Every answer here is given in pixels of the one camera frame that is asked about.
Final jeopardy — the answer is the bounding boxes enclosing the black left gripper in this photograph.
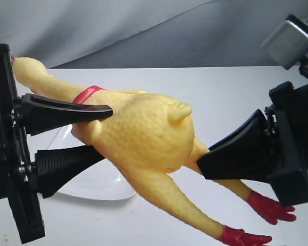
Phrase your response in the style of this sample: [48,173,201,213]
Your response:
[0,44,113,243]

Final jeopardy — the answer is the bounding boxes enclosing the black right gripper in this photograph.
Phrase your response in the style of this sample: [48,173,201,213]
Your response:
[197,81,308,207]

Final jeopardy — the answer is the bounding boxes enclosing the yellow rubber chicken toy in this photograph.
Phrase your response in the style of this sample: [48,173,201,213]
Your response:
[11,54,297,246]

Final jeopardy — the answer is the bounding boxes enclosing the white square plate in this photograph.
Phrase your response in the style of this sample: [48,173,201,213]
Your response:
[47,124,138,201]

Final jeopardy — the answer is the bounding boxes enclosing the grey backdrop cloth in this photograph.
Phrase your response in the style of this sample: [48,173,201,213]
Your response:
[0,1,308,69]

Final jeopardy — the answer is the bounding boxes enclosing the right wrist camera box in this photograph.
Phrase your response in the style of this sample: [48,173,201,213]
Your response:
[261,14,308,70]

